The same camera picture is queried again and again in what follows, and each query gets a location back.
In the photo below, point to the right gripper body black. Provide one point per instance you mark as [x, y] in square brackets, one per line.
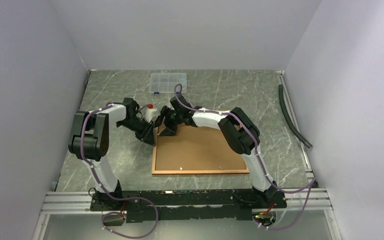
[172, 118]

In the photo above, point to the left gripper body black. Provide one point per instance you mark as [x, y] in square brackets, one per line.
[141, 127]

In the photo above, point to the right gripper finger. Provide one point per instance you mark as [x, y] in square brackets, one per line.
[160, 119]
[168, 131]

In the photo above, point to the brown backing board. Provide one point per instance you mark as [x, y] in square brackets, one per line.
[198, 149]

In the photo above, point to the wooden picture frame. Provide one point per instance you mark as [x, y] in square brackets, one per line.
[198, 172]

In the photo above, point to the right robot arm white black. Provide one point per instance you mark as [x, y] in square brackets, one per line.
[240, 133]

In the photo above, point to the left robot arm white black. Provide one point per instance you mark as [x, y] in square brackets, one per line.
[89, 140]

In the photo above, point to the clear plastic organizer box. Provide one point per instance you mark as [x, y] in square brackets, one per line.
[165, 82]

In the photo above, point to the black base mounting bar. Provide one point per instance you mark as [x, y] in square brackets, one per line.
[148, 205]

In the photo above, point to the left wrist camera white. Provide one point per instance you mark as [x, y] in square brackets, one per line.
[151, 113]

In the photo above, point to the aluminium extrusion rail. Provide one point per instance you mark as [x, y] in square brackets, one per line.
[66, 203]

